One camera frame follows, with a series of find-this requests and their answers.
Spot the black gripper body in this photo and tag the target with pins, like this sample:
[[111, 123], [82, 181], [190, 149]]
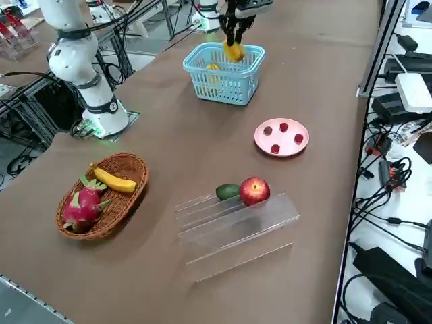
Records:
[[230, 8]]

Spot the blue plastic basket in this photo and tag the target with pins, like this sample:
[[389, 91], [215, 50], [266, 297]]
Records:
[[189, 65]]

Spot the brown wicker basket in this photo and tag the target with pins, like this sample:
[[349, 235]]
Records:
[[128, 202]]

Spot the clear acrylic display platform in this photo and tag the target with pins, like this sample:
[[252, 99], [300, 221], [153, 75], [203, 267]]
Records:
[[236, 256]]

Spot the pink round plate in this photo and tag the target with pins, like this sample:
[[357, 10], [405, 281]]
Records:
[[287, 138]]

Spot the green avocado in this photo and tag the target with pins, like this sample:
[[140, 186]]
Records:
[[227, 191]]

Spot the red apple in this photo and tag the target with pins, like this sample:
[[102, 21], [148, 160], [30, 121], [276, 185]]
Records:
[[254, 191]]

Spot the orange black connector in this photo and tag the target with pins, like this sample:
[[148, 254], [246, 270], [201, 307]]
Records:
[[379, 145]]

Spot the white power box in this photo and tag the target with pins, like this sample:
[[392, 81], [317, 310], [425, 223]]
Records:
[[413, 91]]

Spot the yellow banana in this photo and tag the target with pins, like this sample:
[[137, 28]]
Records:
[[114, 182]]

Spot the clear rack with red items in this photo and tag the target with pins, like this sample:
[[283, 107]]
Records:
[[17, 44]]

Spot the pink dragon fruit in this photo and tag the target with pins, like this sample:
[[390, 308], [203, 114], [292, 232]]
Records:
[[82, 207]]

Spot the large black power brick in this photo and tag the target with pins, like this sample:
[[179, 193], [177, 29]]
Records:
[[388, 270]]

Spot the aluminium frame post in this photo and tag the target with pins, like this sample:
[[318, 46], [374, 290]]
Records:
[[384, 44]]

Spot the aluminium frame side table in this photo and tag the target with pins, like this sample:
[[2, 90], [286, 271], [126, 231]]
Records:
[[33, 98]]

